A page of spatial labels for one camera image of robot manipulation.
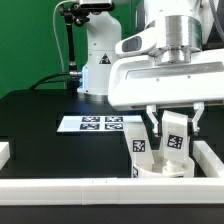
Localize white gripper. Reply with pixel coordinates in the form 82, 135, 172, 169
108, 28, 224, 137

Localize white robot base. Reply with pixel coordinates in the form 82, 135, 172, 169
78, 12, 122, 102

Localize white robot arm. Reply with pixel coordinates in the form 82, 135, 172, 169
108, 0, 224, 135

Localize white sheet with tags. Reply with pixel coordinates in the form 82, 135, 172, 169
57, 115, 142, 133

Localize white front wall barrier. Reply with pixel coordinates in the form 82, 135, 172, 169
0, 178, 224, 205

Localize camera on mount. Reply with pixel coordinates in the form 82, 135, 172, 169
79, 0, 115, 12

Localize black cables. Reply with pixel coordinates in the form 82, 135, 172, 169
29, 70, 83, 90

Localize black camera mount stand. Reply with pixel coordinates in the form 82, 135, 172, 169
60, 3, 89, 90

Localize white cable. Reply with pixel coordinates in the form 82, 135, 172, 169
52, 0, 81, 74

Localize white left wall barrier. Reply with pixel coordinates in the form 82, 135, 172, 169
0, 142, 10, 170

